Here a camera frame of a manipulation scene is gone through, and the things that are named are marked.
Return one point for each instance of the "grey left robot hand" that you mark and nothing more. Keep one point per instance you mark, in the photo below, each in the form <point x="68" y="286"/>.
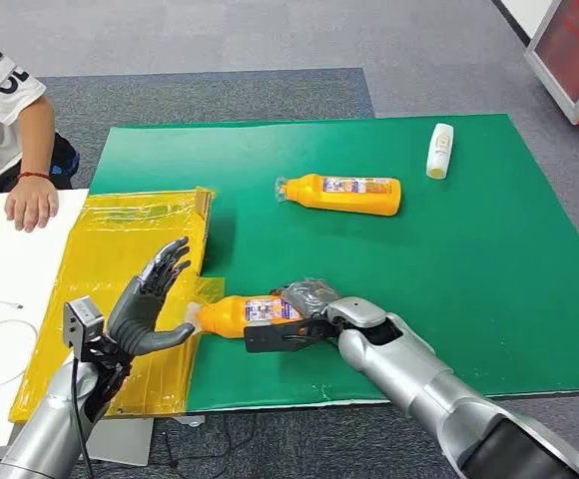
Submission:
<point x="135" y="317"/>

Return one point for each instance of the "person's hand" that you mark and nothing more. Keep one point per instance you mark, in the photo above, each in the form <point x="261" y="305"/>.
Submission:
<point x="32" y="201"/>

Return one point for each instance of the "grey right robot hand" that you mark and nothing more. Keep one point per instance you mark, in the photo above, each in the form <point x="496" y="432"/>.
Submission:
<point x="312" y="297"/>

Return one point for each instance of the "orange bottle with printed label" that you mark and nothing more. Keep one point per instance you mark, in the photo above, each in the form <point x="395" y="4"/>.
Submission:
<point x="309" y="195"/>
<point x="224" y="316"/>

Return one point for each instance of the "person's forearm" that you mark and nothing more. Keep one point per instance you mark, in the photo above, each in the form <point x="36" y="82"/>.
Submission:
<point x="37" y="139"/>

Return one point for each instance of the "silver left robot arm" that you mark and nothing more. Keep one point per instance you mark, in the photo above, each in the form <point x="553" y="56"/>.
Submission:
<point x="50" y="430"/>

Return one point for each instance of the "small white bottle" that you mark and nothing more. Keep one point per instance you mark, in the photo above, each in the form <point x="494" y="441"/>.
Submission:
<point x="439" y="152"/>

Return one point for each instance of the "white table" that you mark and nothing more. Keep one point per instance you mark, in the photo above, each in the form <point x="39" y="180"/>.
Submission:
<point x="10" y="264"/>

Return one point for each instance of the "yellow taped cardboard sheet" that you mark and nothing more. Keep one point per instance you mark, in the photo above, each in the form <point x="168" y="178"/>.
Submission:
<point x="100" y="258"/>

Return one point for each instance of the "pale grey board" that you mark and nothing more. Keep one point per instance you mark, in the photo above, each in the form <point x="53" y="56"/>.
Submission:
<point x="119" y="439"/>

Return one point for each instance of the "green table mat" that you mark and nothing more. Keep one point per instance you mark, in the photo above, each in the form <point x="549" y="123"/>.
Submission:
<point x="469" y="278"/>

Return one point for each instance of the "red and white cabinet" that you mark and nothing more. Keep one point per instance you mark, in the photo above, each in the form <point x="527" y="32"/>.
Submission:
<point x="574" y="46"/>

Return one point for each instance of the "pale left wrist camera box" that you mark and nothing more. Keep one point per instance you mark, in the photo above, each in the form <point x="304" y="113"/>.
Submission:
<point x="82" y="324"/>

